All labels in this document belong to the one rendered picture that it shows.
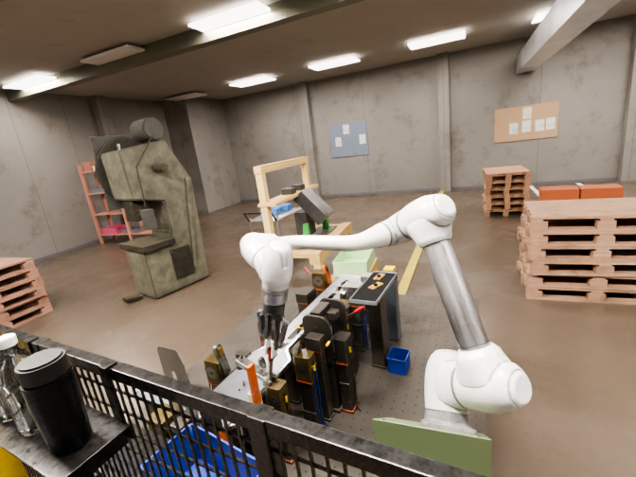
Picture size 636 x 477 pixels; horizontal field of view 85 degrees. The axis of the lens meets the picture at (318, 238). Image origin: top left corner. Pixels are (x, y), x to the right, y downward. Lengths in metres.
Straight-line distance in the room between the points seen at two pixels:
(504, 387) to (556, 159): 10.58
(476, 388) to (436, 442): 0.22
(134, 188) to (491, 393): 4.80
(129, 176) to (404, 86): 8.54
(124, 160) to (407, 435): 4.70
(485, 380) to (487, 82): 10.50
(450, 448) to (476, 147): 10.44
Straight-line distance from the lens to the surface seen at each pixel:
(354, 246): 1.29
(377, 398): 1.84
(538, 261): 4.22
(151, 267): 5.44
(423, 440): 1.34
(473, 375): 1.29
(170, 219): 5.51
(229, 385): 1.57
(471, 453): 1.35
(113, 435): 0.83
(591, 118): 11.71
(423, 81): 11.49
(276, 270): 1.09
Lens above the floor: 1.91
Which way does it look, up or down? 15 degrees down
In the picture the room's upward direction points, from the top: 7 degrees counter-clockwise
